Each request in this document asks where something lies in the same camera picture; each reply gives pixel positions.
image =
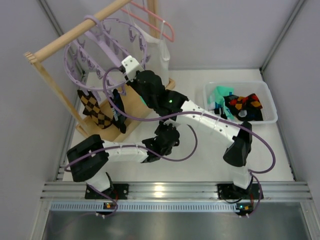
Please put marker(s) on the pink clothes hanger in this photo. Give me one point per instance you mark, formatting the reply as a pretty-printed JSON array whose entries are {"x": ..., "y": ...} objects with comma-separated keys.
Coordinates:
[{"x": 157, "y": 25}]

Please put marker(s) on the black red yellow argyle sock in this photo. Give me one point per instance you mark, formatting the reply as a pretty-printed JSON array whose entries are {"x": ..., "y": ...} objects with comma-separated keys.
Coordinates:
[{"x": 239, "y": 102}]

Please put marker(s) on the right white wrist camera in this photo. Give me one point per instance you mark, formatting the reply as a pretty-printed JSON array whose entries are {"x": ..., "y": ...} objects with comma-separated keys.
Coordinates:
[{"x": 131, "y": 67}]

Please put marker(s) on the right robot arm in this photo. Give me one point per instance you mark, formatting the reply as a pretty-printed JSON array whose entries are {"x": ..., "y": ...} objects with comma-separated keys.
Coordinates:
[{"x": 176, "y": 109}]

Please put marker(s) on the mint green sock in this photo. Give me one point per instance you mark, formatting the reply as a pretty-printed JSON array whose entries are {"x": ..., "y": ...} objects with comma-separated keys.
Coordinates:
[
  {"x": 217, "y": 104},
  {"x": 143, "y": 101}
]

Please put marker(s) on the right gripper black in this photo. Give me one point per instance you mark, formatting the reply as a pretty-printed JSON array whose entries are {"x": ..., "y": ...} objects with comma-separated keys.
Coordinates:
[{"x": 139, "y": 81}]

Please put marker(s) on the purple round clip hanger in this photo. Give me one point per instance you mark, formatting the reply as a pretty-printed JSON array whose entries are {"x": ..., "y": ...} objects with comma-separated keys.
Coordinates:
[{"x": 111, "y": 47}]

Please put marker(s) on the black sock with grey patches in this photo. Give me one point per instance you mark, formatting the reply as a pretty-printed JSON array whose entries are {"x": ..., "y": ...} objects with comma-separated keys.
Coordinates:
[{"x": 247, "y": 114}]

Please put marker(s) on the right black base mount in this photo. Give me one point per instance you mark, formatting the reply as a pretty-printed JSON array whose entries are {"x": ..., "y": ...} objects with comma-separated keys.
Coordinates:
[{"x": 226, "y": 191}]

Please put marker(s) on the grey slotted cable duct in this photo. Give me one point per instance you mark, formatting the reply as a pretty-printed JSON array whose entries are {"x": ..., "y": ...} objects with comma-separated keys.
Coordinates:
[{"x": 99, "y": 206}]

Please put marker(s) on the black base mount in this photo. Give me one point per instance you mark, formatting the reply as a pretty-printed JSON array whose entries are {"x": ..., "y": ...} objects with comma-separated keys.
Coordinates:
[
  {"x": 226, "y": 191},
  {"x": 118, "y": 191}
]

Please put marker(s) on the aluminium mounting rail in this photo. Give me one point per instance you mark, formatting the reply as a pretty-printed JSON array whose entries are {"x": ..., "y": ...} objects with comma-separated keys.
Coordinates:
[{"x": 281, "y": 191}]

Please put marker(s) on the black tan argyle sock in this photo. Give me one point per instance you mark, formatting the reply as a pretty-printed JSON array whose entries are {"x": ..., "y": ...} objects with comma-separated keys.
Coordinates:
[{"x": 92, "y": 109}]

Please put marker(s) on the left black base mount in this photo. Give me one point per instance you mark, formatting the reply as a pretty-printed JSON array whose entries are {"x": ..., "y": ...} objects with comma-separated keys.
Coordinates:
[{"x": 118, "y": 191}]

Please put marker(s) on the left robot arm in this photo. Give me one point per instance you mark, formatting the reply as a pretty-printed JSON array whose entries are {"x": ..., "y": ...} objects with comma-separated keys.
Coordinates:
[{"x": 87, "y": 160}]

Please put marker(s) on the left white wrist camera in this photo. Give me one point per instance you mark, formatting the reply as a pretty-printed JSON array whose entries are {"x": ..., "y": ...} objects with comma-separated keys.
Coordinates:
[{"x": 168, "y": 122}]

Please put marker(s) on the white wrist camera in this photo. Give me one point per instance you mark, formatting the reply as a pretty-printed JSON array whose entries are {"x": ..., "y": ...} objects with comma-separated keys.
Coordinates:
[
  {"x": 168, "y": 122},
  {"x": 131, "y": 67}
]

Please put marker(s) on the black blue sock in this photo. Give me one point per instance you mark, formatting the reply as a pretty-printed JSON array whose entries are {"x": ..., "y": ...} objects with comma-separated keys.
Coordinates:
[{"x": 118, "y": 119}]

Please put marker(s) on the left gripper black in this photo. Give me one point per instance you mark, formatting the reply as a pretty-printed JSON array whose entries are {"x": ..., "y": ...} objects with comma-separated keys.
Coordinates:
[{"x": 164, "y": 127}]

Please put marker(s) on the wooden clothes rack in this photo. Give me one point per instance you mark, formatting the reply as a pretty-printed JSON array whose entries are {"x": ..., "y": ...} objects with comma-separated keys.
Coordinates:
[{"x": 36, "y": 59}]

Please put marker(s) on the white garment on hanger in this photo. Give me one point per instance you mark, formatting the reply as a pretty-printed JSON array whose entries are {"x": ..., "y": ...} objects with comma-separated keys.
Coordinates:
[{"x": 158, "y": 55}]

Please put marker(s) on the white plastic basket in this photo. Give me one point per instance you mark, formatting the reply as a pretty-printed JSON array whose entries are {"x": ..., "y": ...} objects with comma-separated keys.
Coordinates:
[{"x": 243, "y": 89}]

